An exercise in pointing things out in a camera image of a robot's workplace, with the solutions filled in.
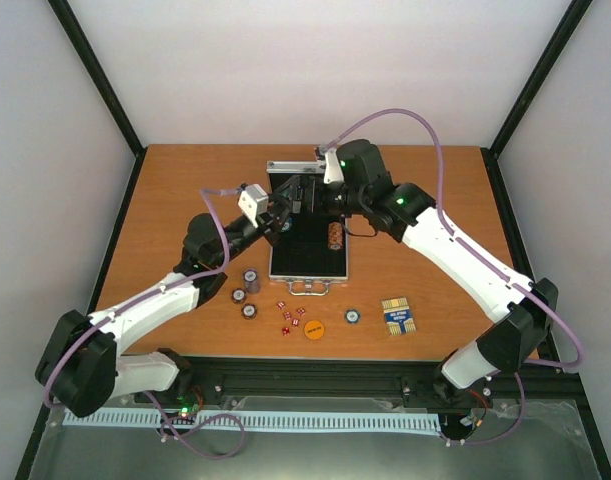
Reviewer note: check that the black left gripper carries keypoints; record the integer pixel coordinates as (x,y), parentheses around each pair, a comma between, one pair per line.
(270,222)

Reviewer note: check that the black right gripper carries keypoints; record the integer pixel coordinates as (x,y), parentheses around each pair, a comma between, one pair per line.
(300,182)

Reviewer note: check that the aluminium poker case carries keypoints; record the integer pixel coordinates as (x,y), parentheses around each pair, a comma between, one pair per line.
(301,258)

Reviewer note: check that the red poker chip stack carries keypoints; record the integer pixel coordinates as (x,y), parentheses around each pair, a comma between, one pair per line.
(335,239)

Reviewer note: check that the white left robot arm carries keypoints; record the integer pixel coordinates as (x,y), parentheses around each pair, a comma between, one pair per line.
(85,362)

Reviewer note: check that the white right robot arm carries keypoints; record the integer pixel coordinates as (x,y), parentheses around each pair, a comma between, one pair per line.
(520,309)

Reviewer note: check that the purple poker chip stack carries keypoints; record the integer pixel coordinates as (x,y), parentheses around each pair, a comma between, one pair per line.
(251,281)

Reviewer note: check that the brown poker chip stack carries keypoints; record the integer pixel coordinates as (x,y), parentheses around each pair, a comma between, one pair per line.
(238,296)

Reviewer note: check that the black poker chip stack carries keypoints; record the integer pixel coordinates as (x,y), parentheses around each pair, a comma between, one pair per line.
(249,311)

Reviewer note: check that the orange dealer button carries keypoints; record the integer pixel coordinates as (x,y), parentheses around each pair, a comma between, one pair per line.
(314,330)

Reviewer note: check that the blue playing card box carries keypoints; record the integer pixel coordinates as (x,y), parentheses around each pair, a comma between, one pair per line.
(398,316)

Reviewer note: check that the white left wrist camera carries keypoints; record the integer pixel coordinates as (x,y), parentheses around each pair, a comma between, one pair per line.
(253,201)

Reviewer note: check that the light blue cable duct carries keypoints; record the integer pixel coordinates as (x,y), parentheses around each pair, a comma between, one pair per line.
(265,421)

